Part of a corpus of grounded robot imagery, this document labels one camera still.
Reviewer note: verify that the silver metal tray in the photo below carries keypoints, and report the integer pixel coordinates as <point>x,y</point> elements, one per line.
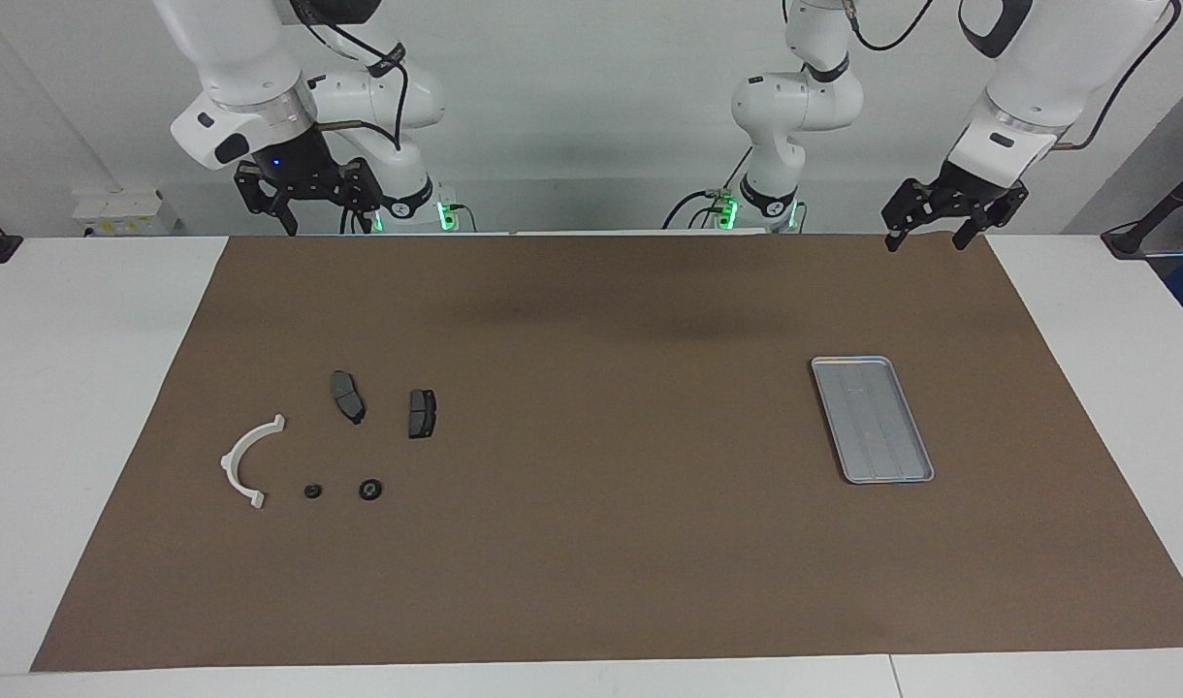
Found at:
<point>873,427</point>

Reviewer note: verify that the dark curved brake pad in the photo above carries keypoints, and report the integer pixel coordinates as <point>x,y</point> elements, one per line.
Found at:
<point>345,393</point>

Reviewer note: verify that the dark rectangular brake pad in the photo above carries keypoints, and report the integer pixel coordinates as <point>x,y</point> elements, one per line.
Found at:
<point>422,415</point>

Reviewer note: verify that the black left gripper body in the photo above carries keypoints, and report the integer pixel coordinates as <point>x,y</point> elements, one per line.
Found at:
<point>975,189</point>

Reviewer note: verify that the white curved plastic bracket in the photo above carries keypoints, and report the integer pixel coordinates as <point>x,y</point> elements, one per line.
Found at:
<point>229,467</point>

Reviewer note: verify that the large black bearing gear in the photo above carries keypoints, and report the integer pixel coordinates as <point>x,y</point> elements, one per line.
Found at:
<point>370,490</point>

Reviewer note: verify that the white power strip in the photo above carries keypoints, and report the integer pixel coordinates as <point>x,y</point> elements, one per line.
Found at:
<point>126,208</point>

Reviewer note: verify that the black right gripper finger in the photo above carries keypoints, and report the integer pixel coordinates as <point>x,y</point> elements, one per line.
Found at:
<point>367,221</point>
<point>289,221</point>

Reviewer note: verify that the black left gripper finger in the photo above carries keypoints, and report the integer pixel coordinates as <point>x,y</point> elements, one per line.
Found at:
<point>902,215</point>
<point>975,229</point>

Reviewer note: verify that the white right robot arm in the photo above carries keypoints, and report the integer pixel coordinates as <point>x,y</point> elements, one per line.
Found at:
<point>242,48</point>

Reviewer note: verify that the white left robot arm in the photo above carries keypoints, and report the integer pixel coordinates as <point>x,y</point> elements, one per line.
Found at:
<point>795,107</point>

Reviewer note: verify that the brown table mat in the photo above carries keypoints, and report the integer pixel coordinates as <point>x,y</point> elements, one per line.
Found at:
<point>601,533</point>

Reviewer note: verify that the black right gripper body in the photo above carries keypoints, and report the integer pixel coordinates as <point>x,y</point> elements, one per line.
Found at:
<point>296,170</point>

